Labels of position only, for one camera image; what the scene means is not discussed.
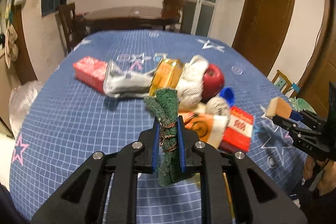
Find yellow sponge block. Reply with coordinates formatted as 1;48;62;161
265;97;292;119

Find red Double Happiness cigarette box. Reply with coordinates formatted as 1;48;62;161
219;106;254;153

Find green scouring pad bundle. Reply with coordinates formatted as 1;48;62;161
144;88;194;187

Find blue plastic bottle cap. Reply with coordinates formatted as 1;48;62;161
219;87;235;107

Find yellow snack wrapper with barcode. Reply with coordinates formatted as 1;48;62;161
149;58;184;96

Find red gold cigarette pack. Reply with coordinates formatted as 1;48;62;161
72;56;108;94

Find small yellow child chair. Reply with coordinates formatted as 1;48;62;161
272;70;293;94

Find blue star patterned tablecloth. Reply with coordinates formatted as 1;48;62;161
10;30;306;219

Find red apple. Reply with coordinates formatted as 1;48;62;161
202;64;224;101

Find white silver foil wrapper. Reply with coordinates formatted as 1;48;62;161
103;60;155;99

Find brown wooden door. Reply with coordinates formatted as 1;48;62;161
232;0;295;76

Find right wooden chair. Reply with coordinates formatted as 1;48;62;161
162;0;187;32

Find wooden chair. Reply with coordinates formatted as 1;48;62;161
58;2;87;53
162;0;187;32

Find dark wooden dining table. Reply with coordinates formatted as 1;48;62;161
84;6;180;32

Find left wooden chair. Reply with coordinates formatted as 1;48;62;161
58;2;87;53

